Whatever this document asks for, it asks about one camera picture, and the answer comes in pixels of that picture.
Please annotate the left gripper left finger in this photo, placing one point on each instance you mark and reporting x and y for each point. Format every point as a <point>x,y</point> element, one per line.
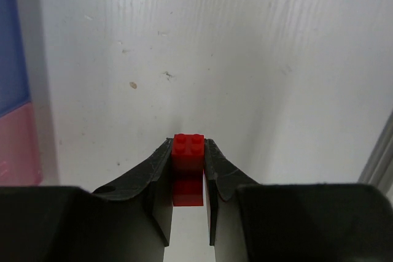
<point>127,219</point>

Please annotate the pink container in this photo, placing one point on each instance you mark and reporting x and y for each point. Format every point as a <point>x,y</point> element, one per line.
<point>20,159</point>

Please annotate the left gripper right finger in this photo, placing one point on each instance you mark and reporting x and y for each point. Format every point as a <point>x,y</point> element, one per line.
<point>249,221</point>

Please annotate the dark blue container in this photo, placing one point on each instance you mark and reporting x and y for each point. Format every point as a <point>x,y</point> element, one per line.
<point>14,79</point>

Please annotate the right aluminium rail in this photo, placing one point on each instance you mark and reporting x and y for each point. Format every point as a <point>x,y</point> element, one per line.
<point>378,169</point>

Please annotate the red lego with orange top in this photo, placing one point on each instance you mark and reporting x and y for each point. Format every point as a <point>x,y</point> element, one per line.
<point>187,157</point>

